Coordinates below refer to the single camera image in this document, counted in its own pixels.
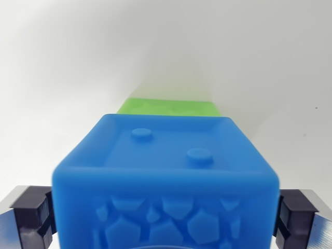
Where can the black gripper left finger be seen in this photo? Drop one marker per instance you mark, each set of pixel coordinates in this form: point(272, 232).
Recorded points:
point(26, 218)

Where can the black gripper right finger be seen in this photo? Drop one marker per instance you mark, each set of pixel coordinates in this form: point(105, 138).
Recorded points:
point(301, 220)

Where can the blue textured rubber cube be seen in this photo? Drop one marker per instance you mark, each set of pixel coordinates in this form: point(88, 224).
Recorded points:
point(166, 171)

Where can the green rubber cube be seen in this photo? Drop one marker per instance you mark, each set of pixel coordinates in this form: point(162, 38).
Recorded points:
point(168, 107)

